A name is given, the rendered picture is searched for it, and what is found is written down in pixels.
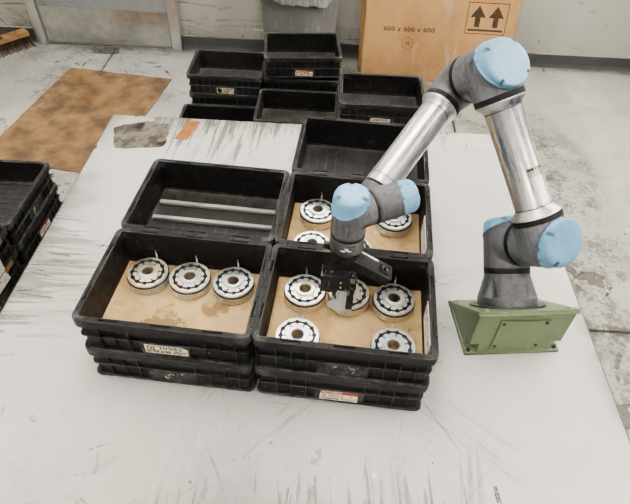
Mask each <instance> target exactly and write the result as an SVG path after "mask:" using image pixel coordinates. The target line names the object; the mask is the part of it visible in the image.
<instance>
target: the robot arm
mask: <svg viewBox="0 0 630 504"><path fill-rule="evenodd" d="M529 71H530V61H529V57H528V55H527V53H526V51H525V50H524V48H523V47H522V46H521V45H520V44H519V43H518V42H516V41H513V40H512V39H510V38H507V37H497V38H494V39H491V40H488V41H485V42H483V43H481V44H480V45H479V46H477V47H475V48H473V49H472V50H470V51H468V52H466V53H464V54H462V55H460V56H458V57H456V58H455V59H453V60H452V61H451V62H450V63H449V64H448V65H447V66H446V67H445V68H444V69H443V70H442V72H441V73H440V74H439V75H438V77H437V78H436V79H435V81H434V82H433V83H432V85H431V86H430V87H429V89H428V90H427V91H426V93H425V94H424V95H423V97H422V105H421V106H420V107H419V109H418V110H417V111H416V113H415V114H414V115H413V117H412V118H411V119H410V121H409V122H408V123H407V124H406V126H405V127H404V128H403V130H402V131H401V132H400V134H399V135H398V136H397V138H396V139H395V140H394V142H393V143H392V144H391V145H390V147H389V148H388V149H387V151H386V152H385V153H384V155H383V156H382V157H381V159H380V160H379V161H378V163H377V164H376V165H375V166H374V168H373V169H372V170H371V172H370V173H369V174H368V176H367V177H366V178H365V180H364V181H363V182H362V183H361V185H360V184H357V183H354V184H350V183H346V184H343V185H341V186H339V187H338V188H337V189H336V190H335V192H334V195H333V200H332V205H331V229H330V241H324V245H323V254H322V256H323V260H322V271H321V284H320V291H326V292H332V293H337V291H339V292H338V293H337V298H336V299H333V300H330V301H328V302H327V306H328V307H329V308H332V309H335V310H339V311H342V312H344V317H347V316H348V315H349V314H350V313H351V310H352V304H353V295H354V291H356V283H357V274H358V273H360V274H362V275H364V276H366V277H368V278H370V279H372V280H374V281H376V282H378V283H380V284H382V285H384V286H385V285H386V284H387V283H389V282H390V281H391V280H392V267H391V266H390V265H388V264H386V263H384V262H382V261H380V260H378V259H376V258H374V257H373V256H371V255H369V254H367V253H365V252H363V251H362V250H363V247H364V240H365V233H366V228H367V227H369V226H372V225H376V224H379V223H382V222H385V221H388V220H392V219H395V218H398V217H401V216H406V215H407V214H410V213H413V212H415V211H416V210H417V209H418V208H419V205H420V195H419V191H418V188H417V187H416V185H415V184H414V183H413V182H412V181H411V180H409V179H405V178H406V176H407V175H408V174H409V172H410V171H411V170H412V168H413V167H414V166H415V164H416V163H417V162H418V160H419V159H420V158H421V156H422V155H423V154H424V152H425V151H426V150H427V148H428V147H429V146H430V144H431V143H432V142H433V140H434V139H435V138H436V136H437V135H438V134H439V132H440V131H441V129H442V128H443V127H444V125H445V124H446V123H447V122H450V121H453V120H454V119H455V118H456V116H457V115H458V114H459V113H460V112H461V111H462V110H463V109H464V108H466V107H467V106H469V105H471V104H473V106H474V109H475V111H476V112H478V113H480V114H482V115H483V116H484V117H485V120H486V123H487V126H488V130H489V133H490V136H491V139H492V142H493V145H494V148H495V151H496V154H497V157H498V161H499V164H500V167H501V170H502V173H503V176H504V179H505V182H506V185H507V188H508V192H509V195H510V198H511V201H512V204H513V207H514V210H515V213H514V215H506V216H499V217H494V218H490V219H488V220H486V221H485V222H484V225H483V233H482V237H483V270H484V275H483V279H482V282H481V286H480V289H479V292H478V295H477V304H479V305H484V306H493V307H530V306H536V305H538V296H537V293H536V290H535V288H534V285H533V282H532V279H531V274H530V267H543V268H546V269H552V268H562V267H565V266H567V265H569V264H571V263H572V262H573V261H574V260H575V259H576V257H577V256H578V253H579V250H580V249H581V246H582V231H581V228H580V226H579V224H578V223H577V222H576V221H574V220H573V219H571V218H569V217H565V215H564V212H563V209H562V206H561V205H560V204H558V203H556V202H554V201H553V200H552V197H551V194H550V191H549V187H548V184H547V181H546V178H545V174H544V171H543V168H542V165H541V162H540V158H539V155H538V152H537V149H536V146H535V142H534V139H533V136H532V133H531V129H530V126H529V123H528V120H527V117H526V113H525V110H524V107H523V104H522V100H523V98H524V96H525V94H526V88H525V85H524V82H525V81H526V80H527V78H528V76H529V74H528V72H529ZM345 295H346V300H344V299H345Z"/></svg>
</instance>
